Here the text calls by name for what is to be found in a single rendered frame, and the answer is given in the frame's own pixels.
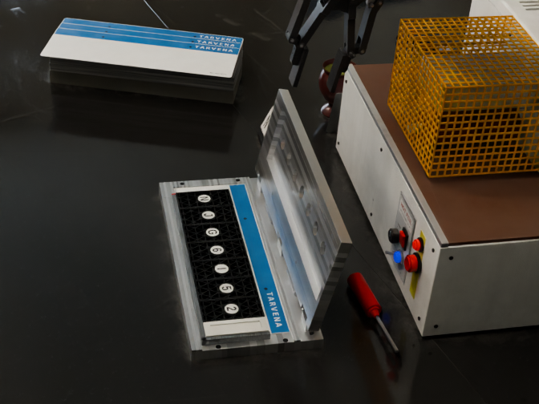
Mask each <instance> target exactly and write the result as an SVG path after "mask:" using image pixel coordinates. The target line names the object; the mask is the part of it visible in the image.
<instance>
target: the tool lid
mask: <svg viewBox="0 0 539 404"><path fill-rule="evenodd" d="M290 159H291V160H290ZM255 170H256V173H257V174H260V177H261V183H260V185H261V189H262V191H263V194H264V197H265V202H264V204H265V208H266V211H267V213H268V216H269V220H270V223H271V224H272V225H273V226H274V228H275V231H276V233H277V235H279V236H280V237H281V240H282V246H281V248H282V252H283V255H284V257H285V260H286V264H287V267H288V269H287V270H286V272H287V275H288V278H289V280H290V284H291V287H292V290H293V292H294V295H295V296H296V297H298V301H299V304H300V306H301V308H304V310H305V312H306V316H307V319H306V325H307V328H308V330H314V331H319V329H320V327H321V324H322V321H323V318H324V317H325V314H326V311H327V308H328V306H329V304H330V300H331V298H332V295H333V293H334V290H335V287H336V285H337V283H338V279H339V277H340V274H341V272H342V269H343V266H344V264H345V262H346V259H347V256H348V253H349V251H350V249H351V246H352V241H351V239H350V236H349V234H348V231H347V229H346V226H345V224H344V223H343V220H342V217H341V215H340V213H339V210H338V207H337V205H336V203H335V201H334V198H333V196H332V194H331V191H330V189H329V186H328V184H327V182H326V179H325V176H324V175H323V173H322V169H321V167H320V165H319V163H318V160H317V157H316V155H315V154H314V150H313V148H312V146H311V144H310V141H309V139H308V136H307V134H306V131H305V129H304V127H303V125H302V121H301V120H300V117H299V115H298V112H297V110H296V107H295V106H294V102H293V100H292V99H291V96H290V93H289V91H288V90H284V89H278V94H277V97H276V99H275V103H274V107H273V110H272V113H271V116H270V119H269V123H268V127H267V129H266V132H265V137H264V140H263V143H262V146H261V150H260V153H259V156H258V159H257V164H256V167H255ZM297 174H298V176H297ZM303 190H304V194H303ZM317 227H318V231H317ZM325 244H326V249H325V251H324V248H325Z"/></svg>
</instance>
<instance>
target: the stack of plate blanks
mask: <svg viewBox="0 0 539 404"><path fill-rule="evenodd" d="M62 23H70V24H78V25H85V26H98V27H106V28H113V29H121V30H134V31H141V32H148V33H156V34H169V35H176V36H184V37H190V38H204V39H212V40H218V41H226V42H239V43H241V49H240V52H239V55H238V58H237V62H236V65H235V67H234V71H233V75H232V77H231V78H224V77H217V76H210V75H197V74H189V73H183V72H175V71H162V70H155V69H148V68H141V67H128V66H120V65H114V64H106V63H93V62H87V61H79V60H72V59H59V58H52V57H50V67H51V68H50V81H51V83H60V84H67V85H74V86H81V87H94V88H101V89H108V90H115V91H128V92H135V93H142V94H149V95H162V96H169V97H176V98H183V99H196V100H203V101H210V102H217V103H230V104H233V102H234V100H235V96H236V93H237V89H238V86H239V82H240V80H241V75H242V57H243V50H242V45H243V38H238V37H230V36H223V35H215V34H202V33H195V32H188V31H180V30H167V29H160V28H152V27H145V26H132V25H124V24H117V23H109V22H97V21H89V20H82V19H75V18H65V19H64V20H63V21H62Z"/></svg>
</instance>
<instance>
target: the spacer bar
mask: <svg viewBox="0 0 539 404"><path fill-rule="evenodd" d="M203 325H204V329H205V336H206V337H216V336H225V335H234V334H242V333H258V332H267V331H269V328H268V325H267V322H266V319H265V317H254V318H245V319H236V320H227V321H210V322H203Z"/></svg>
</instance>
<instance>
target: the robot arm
mask: <svg viewBox="0 0 539 404"><path fill-rule="evenodd" d="M363 1H365V0H318V2H317V6H316V7H315V9H314V11H313V12H312V13H311V15H310V17H309V18H308V19H307V20H306V22H305V24H304V25H303V27H302V28H301V26H302V23H303V20H304V18H305V16H306V12H307V10H308V8H309V5H310V0H298V1H297V4H296V6H295V8H294V12H293V14H292V17H291V20H290V23H289V25H288V27H287V30H286V37H287V39H288V41H289V43H291V44H292V43H293V44H294V47H293V50H292V53H291V56H290V61H291V63H292V65H293V66H292V69H291V72H290V77H289V80H290V83H291V85H292V87H297V86H298V82H299V79H300V77H301V73H302V69H303V67H304V64H305V61H306V57H307V55H308V51H309V49H308V47H307V45H306V44H307V43H308V42H309V40H310V39H311V37H312V36H313V34H314V32H315V31H316V30H317V29H318V27H319V25H320V24H321V23H322V21H323V19H324V18H325V17H326V16H327V15H328V14H329V13H330V12H331V11H332V10H341V11H342V12H344V41H343V47H344V49H343V48H342V47H339V48H338V50H337V53H336V55H335V58H334V62H333V65H332V68H331V70H330V74H329V77H328V80H327V82H326V85H327V87H328V89H329V91H330V92H331V93H335V90H336V87H337V85H338V81H339V79H340V76H341V74H342V72H344V73H346V71H347V69H348V67H349V64H350V61H351V60H352V59H353V58H354V57H355V55H356V54H360V55H364V54H365V53H366V50H367V45H368V42H369V39H370V36H371V32H372V28H373V26H374V22H375V17H376V15H377V13H378V11H379V9H380V8H381V6H382V5H383V0H366V4H367V5H366V8H365V10H364V13H363V19H362V21H361V25H360V28H359V32H358V36H357V39H356V42H355V19H356V7H357V6H358V5H359V4H361V3H362V2H363ZM300 29H301V30H300Z"/></svg>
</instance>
